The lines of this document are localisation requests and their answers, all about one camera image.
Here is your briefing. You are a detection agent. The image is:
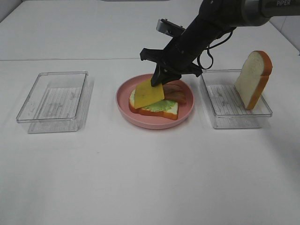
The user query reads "yellow cheese slice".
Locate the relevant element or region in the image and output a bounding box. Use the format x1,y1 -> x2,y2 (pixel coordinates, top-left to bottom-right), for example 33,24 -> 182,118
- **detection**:
134,79 -> 165,109

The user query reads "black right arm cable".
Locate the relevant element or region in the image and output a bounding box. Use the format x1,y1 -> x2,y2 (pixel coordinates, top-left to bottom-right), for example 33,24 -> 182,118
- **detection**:
196,27 -> 235,70

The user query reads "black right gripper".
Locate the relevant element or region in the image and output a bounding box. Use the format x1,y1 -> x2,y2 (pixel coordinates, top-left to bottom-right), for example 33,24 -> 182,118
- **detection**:
140,14 -> 235,88

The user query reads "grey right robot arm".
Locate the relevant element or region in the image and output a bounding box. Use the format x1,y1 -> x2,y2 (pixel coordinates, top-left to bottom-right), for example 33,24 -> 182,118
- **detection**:
140,0 -> 300,87

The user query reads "green lettuce leaf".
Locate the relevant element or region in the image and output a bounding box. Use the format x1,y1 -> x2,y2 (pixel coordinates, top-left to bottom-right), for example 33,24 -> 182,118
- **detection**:
129,89 -> 178,114

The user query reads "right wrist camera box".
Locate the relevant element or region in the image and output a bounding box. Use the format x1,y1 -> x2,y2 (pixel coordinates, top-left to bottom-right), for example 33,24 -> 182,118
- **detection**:
156,19 -> 185,37

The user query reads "clear left plastic tray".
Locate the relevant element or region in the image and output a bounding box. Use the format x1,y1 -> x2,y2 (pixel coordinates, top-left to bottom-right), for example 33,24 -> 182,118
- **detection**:
16,71 -> 93,134

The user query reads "pink round plate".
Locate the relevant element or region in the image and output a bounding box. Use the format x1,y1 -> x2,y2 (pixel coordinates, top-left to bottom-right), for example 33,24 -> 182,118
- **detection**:
116,74 -> 195,129

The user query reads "clear plastic tray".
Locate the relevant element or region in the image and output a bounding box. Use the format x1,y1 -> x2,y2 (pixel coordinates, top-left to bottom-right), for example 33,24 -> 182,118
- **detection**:
200,69 -> 273,129
16,71 -> 93,134

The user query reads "bread slice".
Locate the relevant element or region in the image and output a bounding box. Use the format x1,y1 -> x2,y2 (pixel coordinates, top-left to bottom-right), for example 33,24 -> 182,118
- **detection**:
128,90 -> 179,121
234,51 -> 273,110

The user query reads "bacon strip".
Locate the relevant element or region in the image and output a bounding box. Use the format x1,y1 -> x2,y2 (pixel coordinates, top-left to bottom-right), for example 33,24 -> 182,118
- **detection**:
163,83 -> 182,94
165,91 -> 187,104

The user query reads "clear right plastic tray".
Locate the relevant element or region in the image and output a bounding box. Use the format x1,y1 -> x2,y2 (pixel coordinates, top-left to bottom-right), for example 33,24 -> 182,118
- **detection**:
200,69 -> 273,129

